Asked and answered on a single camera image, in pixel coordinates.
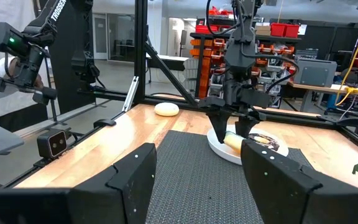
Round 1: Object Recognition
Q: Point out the large mint green donut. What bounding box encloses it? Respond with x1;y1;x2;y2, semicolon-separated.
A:
223;130;246;154

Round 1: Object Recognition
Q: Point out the chocolate donut with white drizzle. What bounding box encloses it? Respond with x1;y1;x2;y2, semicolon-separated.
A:
247;133;281;152

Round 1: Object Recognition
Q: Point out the silver metal bracket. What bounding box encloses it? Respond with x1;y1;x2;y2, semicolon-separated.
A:
122;75;140;113

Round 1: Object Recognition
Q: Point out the wooden workbench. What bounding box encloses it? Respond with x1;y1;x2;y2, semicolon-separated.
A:
287;81;358;104

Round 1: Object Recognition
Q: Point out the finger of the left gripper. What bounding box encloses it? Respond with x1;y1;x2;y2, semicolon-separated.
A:
235;115;261;139
208;110;233;144

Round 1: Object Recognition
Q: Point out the grey woven placemat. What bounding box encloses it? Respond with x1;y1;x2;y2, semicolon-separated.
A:
144;129;315;224

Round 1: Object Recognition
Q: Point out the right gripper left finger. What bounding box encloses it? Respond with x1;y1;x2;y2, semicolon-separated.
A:
68;142;158;224

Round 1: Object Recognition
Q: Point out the grey metal box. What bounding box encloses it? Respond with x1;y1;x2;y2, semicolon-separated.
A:
293;57;338;88

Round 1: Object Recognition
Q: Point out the yellow hanging cable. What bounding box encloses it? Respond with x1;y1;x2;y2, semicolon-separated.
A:
334;6;358;107

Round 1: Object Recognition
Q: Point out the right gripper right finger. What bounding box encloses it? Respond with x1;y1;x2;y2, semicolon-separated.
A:
240;139;358;224

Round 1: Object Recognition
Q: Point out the person's hand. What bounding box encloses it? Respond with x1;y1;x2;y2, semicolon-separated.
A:
9;57;45;90

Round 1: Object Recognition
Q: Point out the white round plate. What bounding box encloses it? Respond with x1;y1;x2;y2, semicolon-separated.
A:
206;124;290;166

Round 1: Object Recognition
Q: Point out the black aluminium frame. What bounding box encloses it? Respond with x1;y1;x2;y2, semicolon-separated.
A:
3;0;358;189

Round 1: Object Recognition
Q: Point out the black depth camera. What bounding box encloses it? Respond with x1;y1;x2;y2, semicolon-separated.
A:
36;127;69;161

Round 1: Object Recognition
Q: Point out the red storage bin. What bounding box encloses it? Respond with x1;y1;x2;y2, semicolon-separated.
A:
285;23;301;39
270;22;287;38

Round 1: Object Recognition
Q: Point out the black table clamp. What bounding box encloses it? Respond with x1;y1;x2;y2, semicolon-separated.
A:
93;118;117;129

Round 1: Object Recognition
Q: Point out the shelf with orange bins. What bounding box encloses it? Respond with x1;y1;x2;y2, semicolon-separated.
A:
190;21;301;101

